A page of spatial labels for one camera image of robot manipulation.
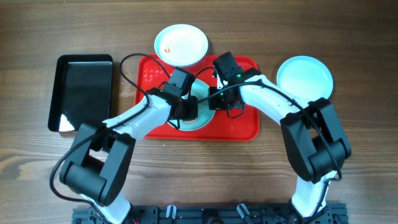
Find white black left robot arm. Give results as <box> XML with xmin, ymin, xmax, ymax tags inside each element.
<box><xmin>50</xmin><ymin>88</ymin><xmax>199</xmax><ymax>223</ymax></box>

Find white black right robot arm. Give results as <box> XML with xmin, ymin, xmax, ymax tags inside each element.
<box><xmin>207</xmin><ymin>66</ymin><xmax>351</xmax><ymax>223</ymax></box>

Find red plastic tray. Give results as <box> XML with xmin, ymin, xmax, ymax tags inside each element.
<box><xmin>136</xmin><ymin>54</ymin><xmax>260</xmax><ymax>142</ymax></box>

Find black rectangular water tray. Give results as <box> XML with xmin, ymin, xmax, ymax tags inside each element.
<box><xmin>47</xmin><ymin>54</ymin><xmax>114</xmax><ymax>132</ymax></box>

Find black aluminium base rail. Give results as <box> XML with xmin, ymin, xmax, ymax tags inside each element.
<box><xmin>72</xmin><ymin>203</ymin><xmax>349</xmax><ymax>224</ymax></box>

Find white plate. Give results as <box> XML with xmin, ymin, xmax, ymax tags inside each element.
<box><xmin>276</xmin><ymin>55</ymin><xmax>334</xmax><ymax>101</ymax></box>
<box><xmin>179</xmin><ymin>79</ymin><xmax>215</xmax><ymax>131</ymax></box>
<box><xmin>154</xmin><ymin>24</ymin><xmax>209</xmax><ymax>67</ymax></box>

